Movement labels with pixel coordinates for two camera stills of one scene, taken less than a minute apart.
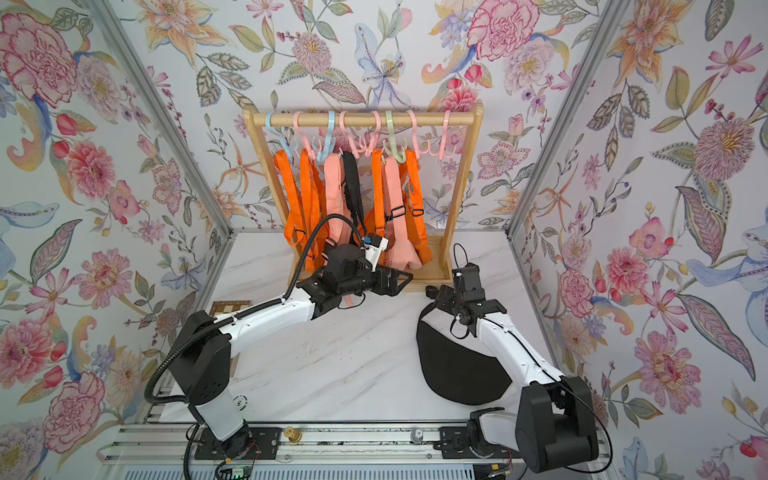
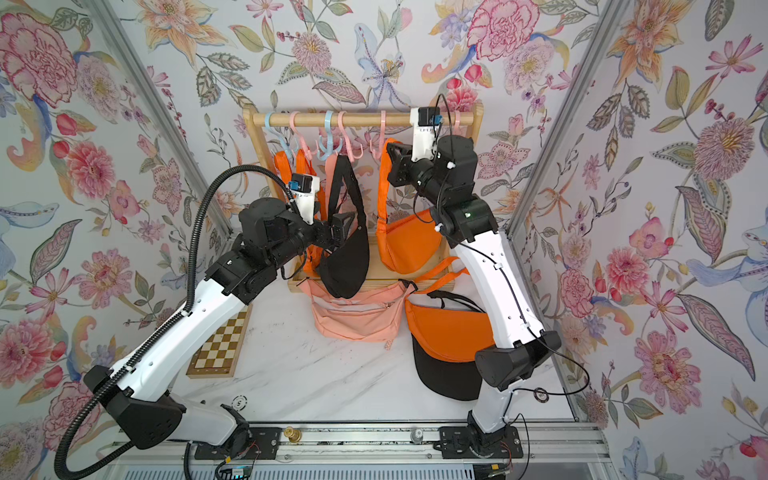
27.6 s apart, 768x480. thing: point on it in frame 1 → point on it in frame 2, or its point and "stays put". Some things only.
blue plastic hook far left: (269, 127) stays put
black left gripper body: (381, 287) → (308, 235)
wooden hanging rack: (439, 271) stays put
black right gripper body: (450, 301) → (424, 182)
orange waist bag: (377, 220) → (447, 334)
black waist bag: (458, 369) stays put
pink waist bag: (405, 252) → (372, 316)
